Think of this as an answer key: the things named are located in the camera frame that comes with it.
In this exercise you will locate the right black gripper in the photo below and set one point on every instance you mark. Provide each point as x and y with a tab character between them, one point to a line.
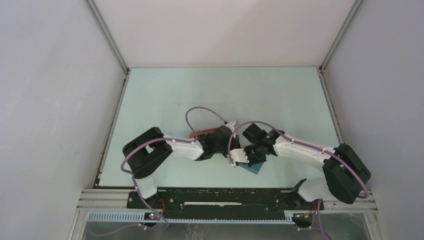
251	162

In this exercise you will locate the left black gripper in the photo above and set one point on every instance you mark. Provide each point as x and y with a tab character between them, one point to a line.
235	142

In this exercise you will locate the blue card holder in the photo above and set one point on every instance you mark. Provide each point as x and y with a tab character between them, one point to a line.
254	168

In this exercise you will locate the pink oval tray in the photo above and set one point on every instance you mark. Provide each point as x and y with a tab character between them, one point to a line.
198	133

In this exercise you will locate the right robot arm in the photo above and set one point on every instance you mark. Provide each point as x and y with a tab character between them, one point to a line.
344	173

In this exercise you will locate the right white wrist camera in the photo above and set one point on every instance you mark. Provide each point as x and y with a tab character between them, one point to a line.
236	156

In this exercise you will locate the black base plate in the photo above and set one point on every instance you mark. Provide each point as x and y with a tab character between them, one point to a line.
224	204

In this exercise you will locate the aluminium frame rail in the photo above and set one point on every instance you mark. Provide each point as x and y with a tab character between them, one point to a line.
109	205

